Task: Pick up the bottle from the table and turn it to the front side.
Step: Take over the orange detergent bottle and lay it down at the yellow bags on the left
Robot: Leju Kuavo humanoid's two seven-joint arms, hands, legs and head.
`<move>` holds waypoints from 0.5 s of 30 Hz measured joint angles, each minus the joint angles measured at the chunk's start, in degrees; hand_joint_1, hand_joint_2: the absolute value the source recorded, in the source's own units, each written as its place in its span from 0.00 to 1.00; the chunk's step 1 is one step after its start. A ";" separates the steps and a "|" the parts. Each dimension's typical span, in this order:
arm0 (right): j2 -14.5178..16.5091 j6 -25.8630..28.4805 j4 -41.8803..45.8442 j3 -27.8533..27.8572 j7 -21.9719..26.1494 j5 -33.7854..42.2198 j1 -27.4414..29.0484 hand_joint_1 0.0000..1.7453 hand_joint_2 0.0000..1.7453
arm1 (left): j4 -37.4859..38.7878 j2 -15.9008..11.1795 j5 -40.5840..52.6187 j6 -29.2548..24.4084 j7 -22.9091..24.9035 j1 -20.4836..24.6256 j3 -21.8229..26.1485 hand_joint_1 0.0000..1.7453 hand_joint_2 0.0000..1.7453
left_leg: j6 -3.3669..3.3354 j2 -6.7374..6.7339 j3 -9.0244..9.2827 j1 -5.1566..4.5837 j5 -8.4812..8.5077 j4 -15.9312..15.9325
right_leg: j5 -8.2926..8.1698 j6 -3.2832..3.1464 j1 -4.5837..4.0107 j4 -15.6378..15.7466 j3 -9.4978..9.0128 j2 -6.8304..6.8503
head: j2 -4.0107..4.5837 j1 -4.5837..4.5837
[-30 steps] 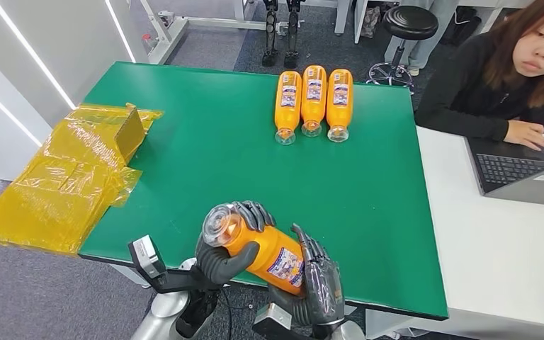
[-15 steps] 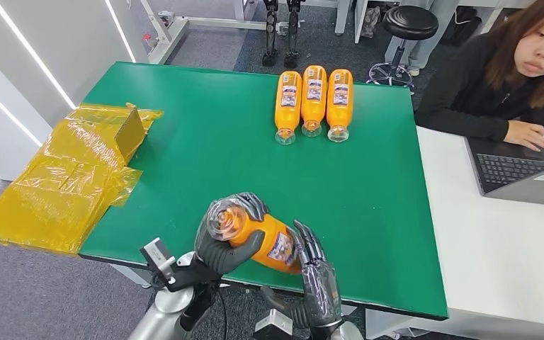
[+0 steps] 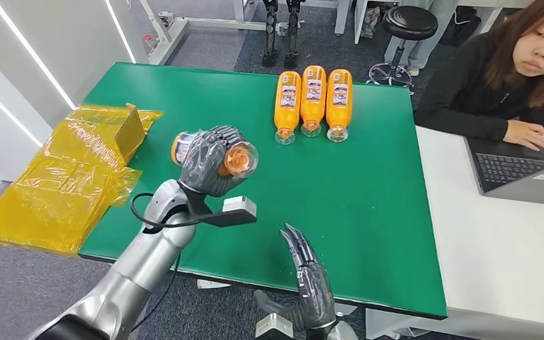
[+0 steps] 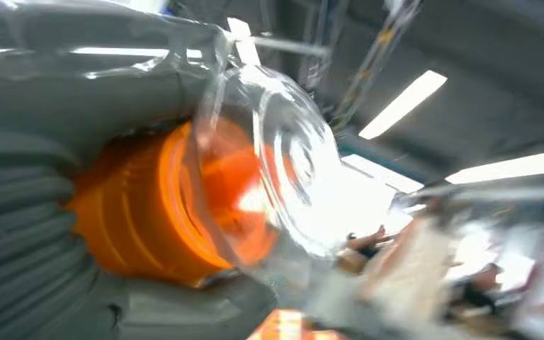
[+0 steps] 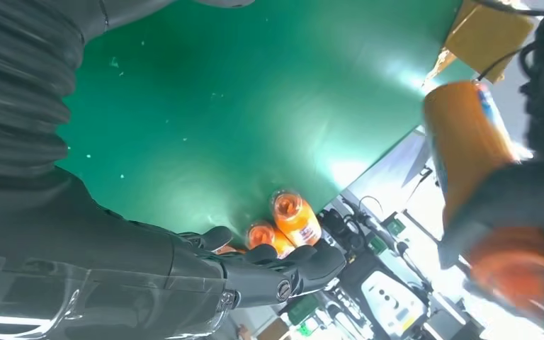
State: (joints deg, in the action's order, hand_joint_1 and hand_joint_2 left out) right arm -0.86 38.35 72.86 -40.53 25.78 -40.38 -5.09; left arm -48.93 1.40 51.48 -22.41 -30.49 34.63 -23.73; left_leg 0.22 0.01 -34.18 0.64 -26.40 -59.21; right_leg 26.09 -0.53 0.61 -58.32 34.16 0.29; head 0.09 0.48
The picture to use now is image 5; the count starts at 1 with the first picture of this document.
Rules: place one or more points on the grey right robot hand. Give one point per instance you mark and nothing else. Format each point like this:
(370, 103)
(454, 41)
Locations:
(89, 263)

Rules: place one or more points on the small cardboard box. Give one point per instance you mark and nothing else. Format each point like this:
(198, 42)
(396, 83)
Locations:
(274, 331)

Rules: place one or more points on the green circuit board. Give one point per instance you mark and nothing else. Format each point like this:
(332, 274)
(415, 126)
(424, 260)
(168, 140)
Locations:
(396, 227)
(302, 309)

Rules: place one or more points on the white device with buttons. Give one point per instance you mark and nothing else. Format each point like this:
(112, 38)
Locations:
(391, 302)

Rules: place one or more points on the yellow wrapped cardboard box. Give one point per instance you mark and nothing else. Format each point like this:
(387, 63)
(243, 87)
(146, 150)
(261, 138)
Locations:
(488, 33)

